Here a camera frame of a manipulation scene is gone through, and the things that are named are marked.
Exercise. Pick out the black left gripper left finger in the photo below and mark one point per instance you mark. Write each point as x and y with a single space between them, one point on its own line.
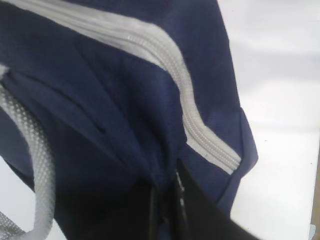
153 215

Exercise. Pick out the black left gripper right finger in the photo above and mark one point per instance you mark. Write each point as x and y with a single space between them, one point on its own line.
196 217

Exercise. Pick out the navy blue lunch bag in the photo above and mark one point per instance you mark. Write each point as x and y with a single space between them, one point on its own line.
99 99

